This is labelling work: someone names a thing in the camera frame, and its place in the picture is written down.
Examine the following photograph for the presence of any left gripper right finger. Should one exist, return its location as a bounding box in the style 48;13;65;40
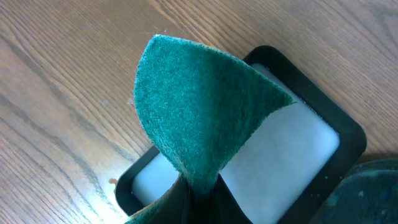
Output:
214;174;252;224

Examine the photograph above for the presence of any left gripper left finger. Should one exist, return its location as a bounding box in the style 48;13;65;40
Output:
148;177;190;224

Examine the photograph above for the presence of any green yellow sponge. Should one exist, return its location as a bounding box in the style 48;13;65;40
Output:
129;34;294;223

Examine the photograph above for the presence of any black rectangular water tray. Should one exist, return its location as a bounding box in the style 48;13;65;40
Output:
116;46;367;223

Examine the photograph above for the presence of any black round tray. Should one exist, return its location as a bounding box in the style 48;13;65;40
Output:
310;159;397;224

